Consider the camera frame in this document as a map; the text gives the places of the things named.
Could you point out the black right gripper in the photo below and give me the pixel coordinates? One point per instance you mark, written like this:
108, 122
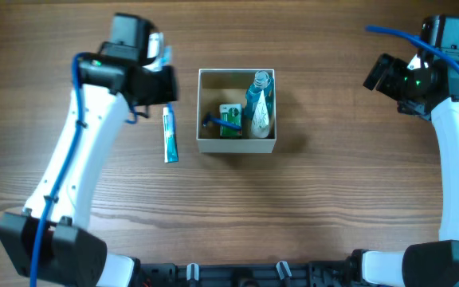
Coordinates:
394, 67

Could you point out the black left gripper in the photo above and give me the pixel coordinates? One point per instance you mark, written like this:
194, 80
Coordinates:
170, 88

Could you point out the teal toothpaste tube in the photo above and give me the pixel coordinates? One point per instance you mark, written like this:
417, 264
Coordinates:
170, 146

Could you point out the blue disposable razor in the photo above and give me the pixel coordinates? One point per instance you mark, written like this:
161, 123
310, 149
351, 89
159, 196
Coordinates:
208, 118

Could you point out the green white soap box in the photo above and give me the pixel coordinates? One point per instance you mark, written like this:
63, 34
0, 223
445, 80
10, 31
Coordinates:
231, 113

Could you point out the blue mouthwash bottle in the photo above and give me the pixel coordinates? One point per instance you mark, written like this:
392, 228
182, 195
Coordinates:
262, 82

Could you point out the white lotion tube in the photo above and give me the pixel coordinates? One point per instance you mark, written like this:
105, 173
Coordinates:
260, 126

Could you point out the blue white toothbrush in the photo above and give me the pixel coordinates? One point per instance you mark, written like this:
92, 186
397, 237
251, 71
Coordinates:
171, 111

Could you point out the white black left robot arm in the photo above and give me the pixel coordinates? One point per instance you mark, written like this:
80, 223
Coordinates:
49, 240

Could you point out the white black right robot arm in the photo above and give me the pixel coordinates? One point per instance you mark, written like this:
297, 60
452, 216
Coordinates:
432, 263

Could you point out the white open cardboard box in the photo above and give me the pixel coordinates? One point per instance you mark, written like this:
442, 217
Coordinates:
217, 87

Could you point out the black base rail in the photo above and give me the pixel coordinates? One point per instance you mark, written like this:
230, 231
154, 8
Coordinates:
281, 274

